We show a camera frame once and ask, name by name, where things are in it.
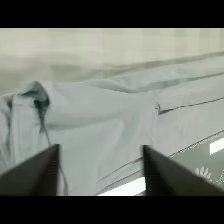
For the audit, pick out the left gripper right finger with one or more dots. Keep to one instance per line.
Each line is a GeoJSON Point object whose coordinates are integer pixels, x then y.
{"type": "Point", "coordinates": [170, 176]}

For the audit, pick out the light grey shirt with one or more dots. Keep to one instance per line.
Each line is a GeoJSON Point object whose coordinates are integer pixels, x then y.
{"type": "Point", "coordinates": [106, 126]}

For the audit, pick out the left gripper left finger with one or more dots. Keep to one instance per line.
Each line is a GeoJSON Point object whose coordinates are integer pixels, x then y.
{"type": "Point", "coordinates": [36, 173]}

